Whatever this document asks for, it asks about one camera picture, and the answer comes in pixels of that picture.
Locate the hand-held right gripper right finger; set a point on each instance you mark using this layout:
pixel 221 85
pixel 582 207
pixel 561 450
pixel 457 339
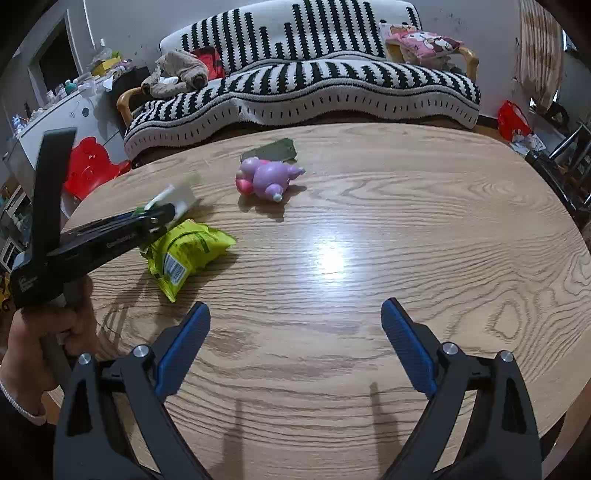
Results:
pixel 408 350

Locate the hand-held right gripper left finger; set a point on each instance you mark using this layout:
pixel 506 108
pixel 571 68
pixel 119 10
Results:
pixel 184 350

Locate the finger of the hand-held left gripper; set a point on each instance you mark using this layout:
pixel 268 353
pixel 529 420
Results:
pixel 159 217

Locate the white tube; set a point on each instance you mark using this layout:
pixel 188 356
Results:
pixel 180 194

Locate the person's left hand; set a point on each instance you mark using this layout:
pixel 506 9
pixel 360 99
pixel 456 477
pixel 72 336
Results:
pixel 27 350

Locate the green snack bag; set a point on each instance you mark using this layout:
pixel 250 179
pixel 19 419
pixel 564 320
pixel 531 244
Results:
pixel 189 251

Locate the red plastic stool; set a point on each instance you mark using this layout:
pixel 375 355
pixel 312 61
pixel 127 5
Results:
pixel 90 168

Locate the purple toy figure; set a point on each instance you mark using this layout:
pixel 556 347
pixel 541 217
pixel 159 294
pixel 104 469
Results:
pixel 270 177

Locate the wooden sofa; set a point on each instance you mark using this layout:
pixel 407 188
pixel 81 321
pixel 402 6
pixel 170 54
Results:
pixel 124 99

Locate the dark green cloth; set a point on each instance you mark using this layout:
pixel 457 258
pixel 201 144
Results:
pixel 272 150

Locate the white cabinet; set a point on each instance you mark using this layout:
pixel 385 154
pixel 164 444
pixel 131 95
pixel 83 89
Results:
pixel 69 115

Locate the brown plush toy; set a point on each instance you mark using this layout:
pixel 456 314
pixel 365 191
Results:
pixel 178 71

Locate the red cloth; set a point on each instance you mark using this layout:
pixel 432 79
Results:
pixel 212 60

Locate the black white striped sofa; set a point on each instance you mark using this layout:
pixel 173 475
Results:
pixel 323 87

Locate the black wooden chair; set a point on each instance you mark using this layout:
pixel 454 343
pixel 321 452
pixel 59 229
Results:
pixel 561 166

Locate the red basket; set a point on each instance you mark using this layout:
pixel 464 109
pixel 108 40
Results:
pixel 512 120

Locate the pink cartoon cushion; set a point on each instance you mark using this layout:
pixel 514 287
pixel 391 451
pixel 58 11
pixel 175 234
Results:
pixel 422 44

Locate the beige curtain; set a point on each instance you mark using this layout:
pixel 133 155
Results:
pixel 540 50

